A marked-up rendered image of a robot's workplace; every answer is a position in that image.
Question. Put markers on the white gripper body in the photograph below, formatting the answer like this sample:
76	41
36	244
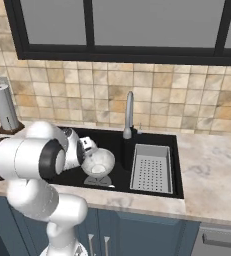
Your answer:
102	159

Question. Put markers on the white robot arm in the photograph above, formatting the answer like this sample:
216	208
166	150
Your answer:
27	159

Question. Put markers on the black kitchen sink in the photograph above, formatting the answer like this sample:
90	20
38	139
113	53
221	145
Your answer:
120	151

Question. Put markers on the grey sink tap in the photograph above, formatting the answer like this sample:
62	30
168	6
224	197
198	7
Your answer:
129	110

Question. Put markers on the small grey tap lever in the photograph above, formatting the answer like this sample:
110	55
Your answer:
139	128

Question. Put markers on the grey perforated drain rack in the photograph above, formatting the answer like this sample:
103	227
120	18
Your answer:
152	170

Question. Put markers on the blue cupboard door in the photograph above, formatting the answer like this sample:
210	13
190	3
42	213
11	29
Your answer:
147	235
33	233

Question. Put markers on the brown paper towel holder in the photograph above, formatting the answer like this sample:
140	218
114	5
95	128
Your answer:
16	128

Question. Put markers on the black framed window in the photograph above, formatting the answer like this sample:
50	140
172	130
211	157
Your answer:
120	52

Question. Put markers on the white paper towel roll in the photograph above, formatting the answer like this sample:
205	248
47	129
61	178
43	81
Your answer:
3	106

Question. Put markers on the grey dishwasher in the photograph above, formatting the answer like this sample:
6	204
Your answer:
217	241

